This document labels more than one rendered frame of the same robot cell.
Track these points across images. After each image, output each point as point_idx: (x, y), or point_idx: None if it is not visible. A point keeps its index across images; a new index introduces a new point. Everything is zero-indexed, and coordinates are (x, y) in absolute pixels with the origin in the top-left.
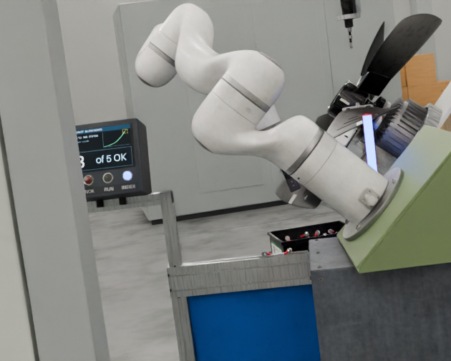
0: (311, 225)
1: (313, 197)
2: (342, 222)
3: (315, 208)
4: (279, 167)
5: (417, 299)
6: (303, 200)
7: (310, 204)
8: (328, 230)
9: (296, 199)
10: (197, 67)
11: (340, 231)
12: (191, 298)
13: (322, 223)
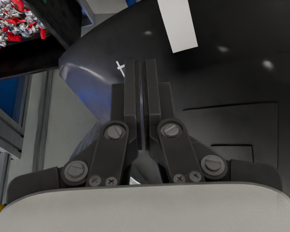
0: (28, 6)
1: (102, 89)
2: (54, 67)
3: (59, 62)
4: (236, 188)
5: None
6: (114, 54)
7: (81, 61)
8: None
9: (155, 32)
10: None
11: None
12: None
13: (49, 31)
